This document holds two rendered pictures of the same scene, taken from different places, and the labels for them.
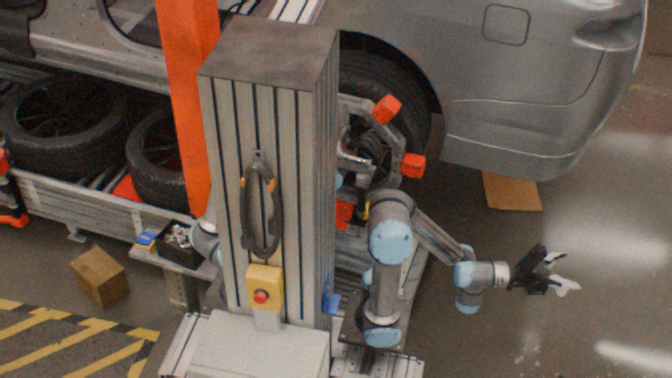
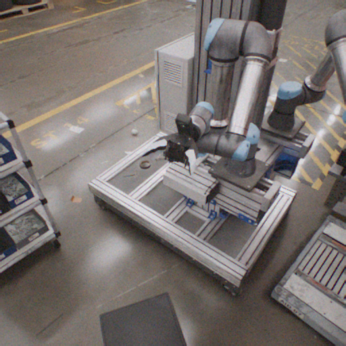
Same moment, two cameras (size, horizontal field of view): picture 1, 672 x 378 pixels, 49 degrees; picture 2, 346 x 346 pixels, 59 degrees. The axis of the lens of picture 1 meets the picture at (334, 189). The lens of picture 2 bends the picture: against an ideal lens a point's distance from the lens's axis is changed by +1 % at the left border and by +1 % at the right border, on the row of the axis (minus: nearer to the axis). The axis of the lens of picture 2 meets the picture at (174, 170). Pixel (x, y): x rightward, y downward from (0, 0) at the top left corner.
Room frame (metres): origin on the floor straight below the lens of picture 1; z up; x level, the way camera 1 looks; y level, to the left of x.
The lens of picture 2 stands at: (1.73, -1.28, 1.77)
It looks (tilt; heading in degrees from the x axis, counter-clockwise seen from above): 42 degrees down; 115
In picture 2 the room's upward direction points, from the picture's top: straight up
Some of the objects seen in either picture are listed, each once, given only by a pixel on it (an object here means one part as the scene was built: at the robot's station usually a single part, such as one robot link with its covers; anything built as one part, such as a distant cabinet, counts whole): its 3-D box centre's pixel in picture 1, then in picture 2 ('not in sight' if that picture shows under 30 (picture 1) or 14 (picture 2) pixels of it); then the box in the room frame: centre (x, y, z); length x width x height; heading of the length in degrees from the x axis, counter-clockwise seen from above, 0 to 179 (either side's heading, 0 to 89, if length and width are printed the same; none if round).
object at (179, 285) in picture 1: (181, 284); (342, 184); (2.18, 0.70, 0.21); 0.10 x 0.10 x 0.42; 71
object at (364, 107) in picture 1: (341, 149); not in sight; (2.42, -0.02, 0.85); 0.54 x 0.07 x 0.54; 71
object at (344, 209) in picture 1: (342, 204); not in sight; (2.46, -0.04, 0.48); 0.16 x 0.12 x 0.17; 161
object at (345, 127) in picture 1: (355, 139); not in sight; (2.28, -0.08, 1.03); 0.19 x 0.18 x 0.11; 161
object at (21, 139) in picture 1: (68, 124); not in sight; (3.13, 1.44, 0.39); 0.66 x 0.66 x 0.24
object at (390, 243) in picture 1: (385, 280); (220, 90); (1.42, -0.16, 1.19); 0.15 x 0.12 x 0.55; 2
